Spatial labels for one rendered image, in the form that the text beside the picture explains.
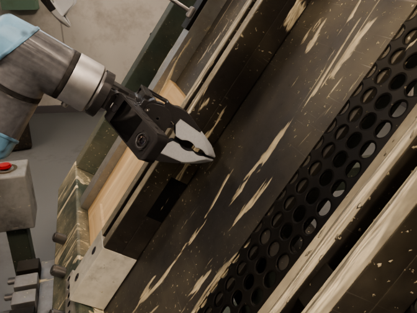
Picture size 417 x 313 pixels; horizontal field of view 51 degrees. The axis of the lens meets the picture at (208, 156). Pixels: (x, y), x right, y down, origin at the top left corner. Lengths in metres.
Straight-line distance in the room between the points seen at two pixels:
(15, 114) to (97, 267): 0.33
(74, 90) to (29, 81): 0.06
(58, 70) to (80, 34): 4.08
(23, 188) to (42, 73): 0.78
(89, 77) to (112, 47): 4.06
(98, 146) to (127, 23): 3.32
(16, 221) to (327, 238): 1.16
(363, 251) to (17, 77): 0.47
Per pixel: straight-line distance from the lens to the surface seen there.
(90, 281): 0.86
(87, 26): 4.68
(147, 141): 0.58
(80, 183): 1.33
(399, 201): 0.35
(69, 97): 0.64
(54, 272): 1.04
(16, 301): 1.17
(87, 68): 0.64
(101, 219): 1.07
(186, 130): 0.67
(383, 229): 0.35
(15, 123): 0.66
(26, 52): 0.63
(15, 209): 1.42
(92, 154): 1.39
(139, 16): 4.62
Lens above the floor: 1.50
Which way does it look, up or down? 24 degrees down
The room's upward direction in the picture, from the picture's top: straight up
